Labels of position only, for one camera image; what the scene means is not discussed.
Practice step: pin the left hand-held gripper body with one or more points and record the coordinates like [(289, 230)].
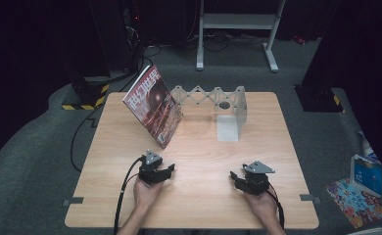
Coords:
[(153, 158)]

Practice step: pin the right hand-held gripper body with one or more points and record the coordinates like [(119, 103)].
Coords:
[(258, 168)]

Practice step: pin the red magazine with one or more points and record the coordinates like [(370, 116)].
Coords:
[(154, 107)]

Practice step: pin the white expandable book rack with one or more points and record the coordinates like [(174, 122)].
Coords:
[(226, 107)]

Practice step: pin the person's left hand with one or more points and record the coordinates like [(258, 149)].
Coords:
[(146, 194)]

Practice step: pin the person's right hand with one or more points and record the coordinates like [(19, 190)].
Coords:
[(262, 204)]

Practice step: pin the grey tape piece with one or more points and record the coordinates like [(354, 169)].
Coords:
[(73, 201), (309, 197)]

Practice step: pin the black box yellow corner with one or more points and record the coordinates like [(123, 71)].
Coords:
[(319, 99)]

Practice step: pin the black yellow striped box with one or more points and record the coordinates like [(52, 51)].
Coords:
[(87, 93)]

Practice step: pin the colourful picture book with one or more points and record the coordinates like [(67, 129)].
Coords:
[(358, 205)]

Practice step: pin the blue box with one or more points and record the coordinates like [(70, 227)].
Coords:
[(368, 176)]

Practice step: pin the white bottle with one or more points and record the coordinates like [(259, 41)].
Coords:
[(368, 148)]

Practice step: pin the white flat item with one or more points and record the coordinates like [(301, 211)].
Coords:
[(367, 231)]

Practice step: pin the dark equipment tower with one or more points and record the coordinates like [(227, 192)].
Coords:
[(132, 32)]

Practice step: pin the small red item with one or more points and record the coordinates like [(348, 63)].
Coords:
[(299, 39)]

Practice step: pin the white metal stand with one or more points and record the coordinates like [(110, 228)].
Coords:
[(238, 21)]

